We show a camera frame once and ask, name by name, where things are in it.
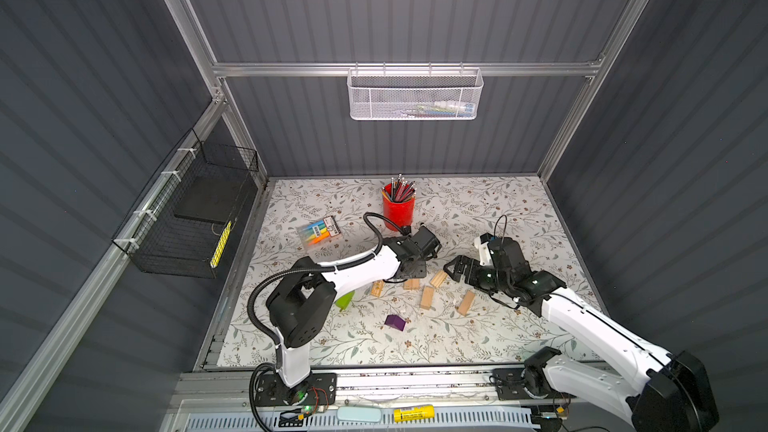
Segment printed dragon wood block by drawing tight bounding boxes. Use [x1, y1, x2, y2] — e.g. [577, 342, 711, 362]
[370, 280, 385, 298]

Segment red pencil cup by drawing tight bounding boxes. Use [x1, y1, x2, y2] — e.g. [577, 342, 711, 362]
[382, 184, 415, 227]

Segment markers in white basket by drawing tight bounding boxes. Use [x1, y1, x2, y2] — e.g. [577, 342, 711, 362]
[399, 101, 477, 120]

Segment purple block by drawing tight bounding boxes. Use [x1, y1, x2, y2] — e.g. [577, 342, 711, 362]
[384, 314, 407, 331]

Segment white wire basket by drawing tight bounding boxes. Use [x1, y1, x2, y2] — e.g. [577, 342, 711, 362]
[346, 67, 484, 121]

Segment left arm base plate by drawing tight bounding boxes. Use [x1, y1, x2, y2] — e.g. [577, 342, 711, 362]
[254, 371, 338, 407]

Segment yellow marker in basket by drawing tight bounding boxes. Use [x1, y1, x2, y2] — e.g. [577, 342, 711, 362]
[209, 221, 233, 269]

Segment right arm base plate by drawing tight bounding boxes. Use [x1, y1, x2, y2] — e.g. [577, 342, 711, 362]
[489, 367, 573, 402]

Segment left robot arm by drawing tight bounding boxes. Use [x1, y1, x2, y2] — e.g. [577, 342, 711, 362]
[266, 226, 441, 388]

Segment black wire basket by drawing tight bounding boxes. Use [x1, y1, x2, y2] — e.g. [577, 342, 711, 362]
[113, 133, 262, 279]

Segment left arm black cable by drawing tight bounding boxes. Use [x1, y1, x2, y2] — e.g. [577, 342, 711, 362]
[245, 211, 415, 432]

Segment coloured marker pack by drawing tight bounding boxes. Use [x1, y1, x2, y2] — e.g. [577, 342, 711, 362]
[297, 216, 341, 248]

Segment light blue oval tag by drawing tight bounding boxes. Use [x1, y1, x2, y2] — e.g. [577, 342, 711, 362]
[336, 406, 383, 423]

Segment pencils in cup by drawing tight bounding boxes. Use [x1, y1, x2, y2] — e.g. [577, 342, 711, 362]
[382, 174, 415, 203]

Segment green block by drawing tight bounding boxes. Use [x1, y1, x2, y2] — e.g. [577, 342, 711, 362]
[335, 291, 354, 311]

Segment light wood block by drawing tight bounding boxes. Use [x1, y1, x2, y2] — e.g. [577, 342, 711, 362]
[429, 271, 449, 289]

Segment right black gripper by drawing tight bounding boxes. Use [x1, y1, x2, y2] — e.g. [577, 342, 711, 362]
[443, 254, 509, 294]

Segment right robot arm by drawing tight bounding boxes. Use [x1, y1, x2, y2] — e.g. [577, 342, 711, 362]
[443, 234, 720, 431]

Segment yellow label tube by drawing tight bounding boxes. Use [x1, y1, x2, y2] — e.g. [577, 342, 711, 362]
[393, 405, 435, 423]

